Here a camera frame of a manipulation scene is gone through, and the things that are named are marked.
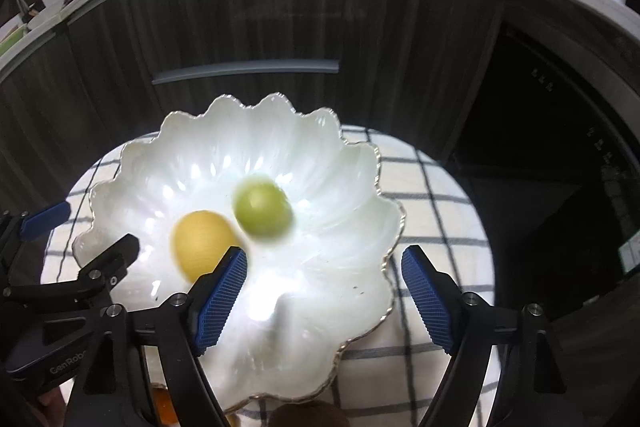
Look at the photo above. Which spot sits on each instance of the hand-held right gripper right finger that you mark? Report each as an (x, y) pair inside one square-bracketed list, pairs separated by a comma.
[(427, 302)]

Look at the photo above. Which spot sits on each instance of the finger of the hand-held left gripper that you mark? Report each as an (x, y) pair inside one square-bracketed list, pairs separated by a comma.
[(102, 267), (45, 217)]

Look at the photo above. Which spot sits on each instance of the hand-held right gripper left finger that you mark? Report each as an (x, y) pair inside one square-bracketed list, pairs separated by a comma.
[(220, 302)]

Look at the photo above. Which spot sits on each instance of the yellow mango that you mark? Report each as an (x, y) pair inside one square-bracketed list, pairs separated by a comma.
[(200, 242)]

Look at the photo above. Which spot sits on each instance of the white scalloped bowl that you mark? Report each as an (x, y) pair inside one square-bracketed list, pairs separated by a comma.
[(310, 287)]

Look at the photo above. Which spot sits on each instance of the green round fruit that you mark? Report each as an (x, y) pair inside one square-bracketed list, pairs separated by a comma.
[(262, 209)]

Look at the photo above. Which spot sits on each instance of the orange tangerine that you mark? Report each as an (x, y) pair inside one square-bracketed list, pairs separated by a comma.
[(165, 407)]

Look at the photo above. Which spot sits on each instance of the brown kiwi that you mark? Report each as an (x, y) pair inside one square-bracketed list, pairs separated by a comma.
[(310, 416)]

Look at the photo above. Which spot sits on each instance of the white checked cloth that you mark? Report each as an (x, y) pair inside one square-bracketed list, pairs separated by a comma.
[(440, 207)]

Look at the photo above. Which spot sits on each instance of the black built-in appliance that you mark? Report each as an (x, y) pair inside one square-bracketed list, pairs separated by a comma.
[(540, 132)]

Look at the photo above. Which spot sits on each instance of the dark wood kitchen cabinet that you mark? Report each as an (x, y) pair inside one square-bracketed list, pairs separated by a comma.
[(250, 7)]

